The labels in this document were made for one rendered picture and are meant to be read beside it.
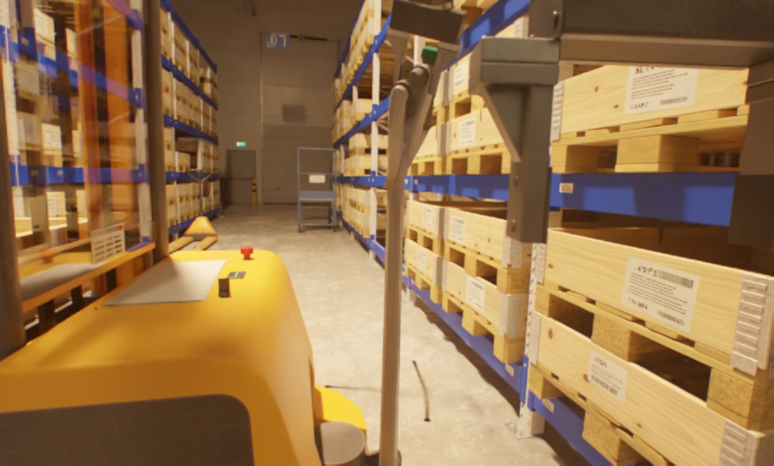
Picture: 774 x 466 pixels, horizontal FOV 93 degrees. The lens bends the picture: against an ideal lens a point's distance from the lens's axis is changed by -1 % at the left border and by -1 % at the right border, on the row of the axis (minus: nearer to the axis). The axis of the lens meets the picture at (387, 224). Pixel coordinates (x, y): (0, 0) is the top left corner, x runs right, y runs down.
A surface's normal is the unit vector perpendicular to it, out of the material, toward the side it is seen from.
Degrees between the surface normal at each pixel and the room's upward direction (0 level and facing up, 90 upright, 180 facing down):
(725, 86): 90
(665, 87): 90
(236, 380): 90
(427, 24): 118
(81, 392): 90
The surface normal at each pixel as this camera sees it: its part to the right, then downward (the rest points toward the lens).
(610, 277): -0.97, 0.00
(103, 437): 0.23, 0.12
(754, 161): -1.00, -0.03
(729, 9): 0.00, 0.12
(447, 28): -0.33, 0.56
